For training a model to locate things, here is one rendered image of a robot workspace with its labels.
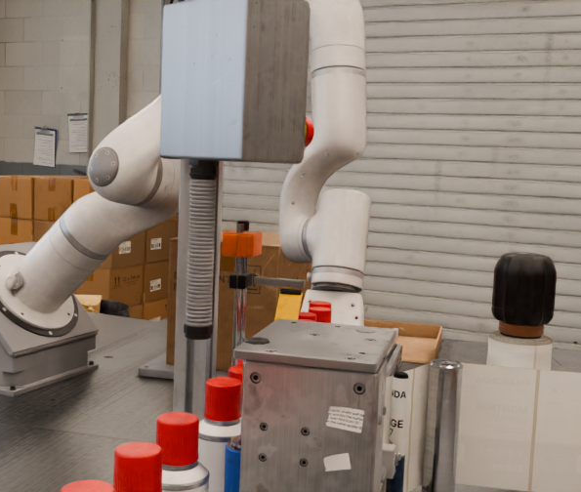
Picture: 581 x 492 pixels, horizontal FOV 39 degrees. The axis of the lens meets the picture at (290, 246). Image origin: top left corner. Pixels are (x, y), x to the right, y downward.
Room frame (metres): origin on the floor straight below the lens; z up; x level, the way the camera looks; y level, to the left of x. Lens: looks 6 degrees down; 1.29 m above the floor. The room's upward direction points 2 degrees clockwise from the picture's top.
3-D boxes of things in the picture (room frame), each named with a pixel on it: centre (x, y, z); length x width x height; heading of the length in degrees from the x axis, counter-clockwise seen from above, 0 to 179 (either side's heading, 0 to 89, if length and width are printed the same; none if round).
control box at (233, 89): (1.02, 0.08, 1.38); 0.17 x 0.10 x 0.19; 42
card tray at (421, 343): (2.07, -0.26, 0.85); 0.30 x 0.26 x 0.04; 167
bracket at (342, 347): (0.67, -0.03, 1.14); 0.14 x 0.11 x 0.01; 167
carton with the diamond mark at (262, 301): (1.83, 0.10, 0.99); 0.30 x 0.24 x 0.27; 165
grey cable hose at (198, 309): (0.96, 0.10, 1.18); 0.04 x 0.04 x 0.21
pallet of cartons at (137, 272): (5.30, 1.19, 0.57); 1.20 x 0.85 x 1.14; 158
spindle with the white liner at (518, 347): (1.11, -0.32, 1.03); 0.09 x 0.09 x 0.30
